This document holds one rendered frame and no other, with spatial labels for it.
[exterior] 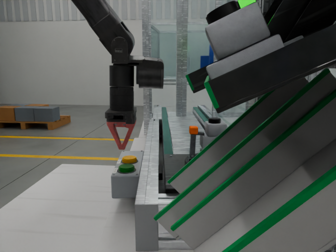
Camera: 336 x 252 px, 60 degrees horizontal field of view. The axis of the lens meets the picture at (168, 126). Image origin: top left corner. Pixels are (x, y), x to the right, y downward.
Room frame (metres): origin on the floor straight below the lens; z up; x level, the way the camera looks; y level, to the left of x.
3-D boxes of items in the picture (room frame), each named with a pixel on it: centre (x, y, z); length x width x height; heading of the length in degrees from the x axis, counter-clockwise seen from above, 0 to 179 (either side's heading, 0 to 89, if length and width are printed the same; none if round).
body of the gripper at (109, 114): (0.69, 0.11, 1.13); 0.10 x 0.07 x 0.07; 2
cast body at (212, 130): (0.69, -0.12, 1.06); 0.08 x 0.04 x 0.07; 92
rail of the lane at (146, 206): (0.96, 0.05, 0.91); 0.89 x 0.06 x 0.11; 2
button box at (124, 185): (0.77, 0.11, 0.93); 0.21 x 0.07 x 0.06; 2
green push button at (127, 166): (0.70, 0.10, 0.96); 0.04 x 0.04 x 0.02
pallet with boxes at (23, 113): (5.90, 2.76, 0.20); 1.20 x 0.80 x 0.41; 84
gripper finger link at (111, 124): (0.71, 0.11, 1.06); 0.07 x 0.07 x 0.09; 2
